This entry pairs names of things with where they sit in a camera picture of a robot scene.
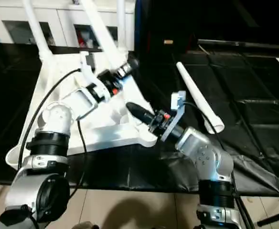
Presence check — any white plastic table leg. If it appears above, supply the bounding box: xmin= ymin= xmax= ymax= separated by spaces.
xmin=117 ymin=0 xmax=129 ymax=54
xmin=22 ymin=0 xmax=54 ymax=62
xmin=80 ymin=0 xmax=147 ymax=120
xmin=176 ymin=62 xmax=225 ymax=134

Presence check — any black work mat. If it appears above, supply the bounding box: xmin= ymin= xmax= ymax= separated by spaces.
xmin=0 ymin=42 xmax=279 ymax=196

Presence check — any white glass-door cabinet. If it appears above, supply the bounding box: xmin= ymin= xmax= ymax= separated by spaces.
xmin=0 ymin=0 xmax=136 ymax=49

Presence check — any long black bar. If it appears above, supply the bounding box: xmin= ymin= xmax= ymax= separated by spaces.
xmin=198 ymin=39 xmax=279 ymax=51

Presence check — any black floor stand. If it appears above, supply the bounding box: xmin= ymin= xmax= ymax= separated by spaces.
xmin=257 ymin=203 xmax=279 ymax=228

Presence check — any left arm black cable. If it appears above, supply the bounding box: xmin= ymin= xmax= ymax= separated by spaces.
xmin=18 ymin=69 xmax=88 ymax=187

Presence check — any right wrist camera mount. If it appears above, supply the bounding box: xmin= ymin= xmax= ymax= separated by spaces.
xmin=161 ymin=91 xmax=188 ymax=143

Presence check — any white compartment tray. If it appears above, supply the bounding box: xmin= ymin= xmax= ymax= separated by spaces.
xmin=6 ymin=50 xmax=158 ymax=167

